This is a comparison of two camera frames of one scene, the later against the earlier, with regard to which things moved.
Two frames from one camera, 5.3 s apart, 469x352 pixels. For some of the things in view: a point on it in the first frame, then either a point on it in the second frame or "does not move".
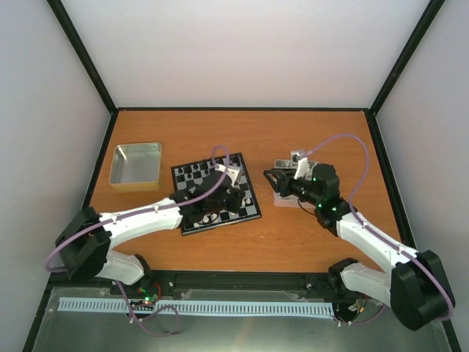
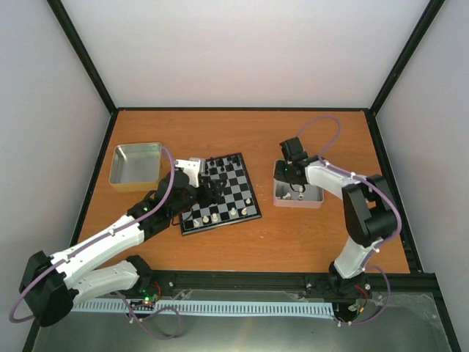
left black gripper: x=239 y=196 -> x=214 y=196
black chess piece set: x=201 y=169 -> x=235 y=159
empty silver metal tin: x=135 y=167 does not move
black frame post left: x=75 y=38 does not move
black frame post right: x=429 y=15 does not move
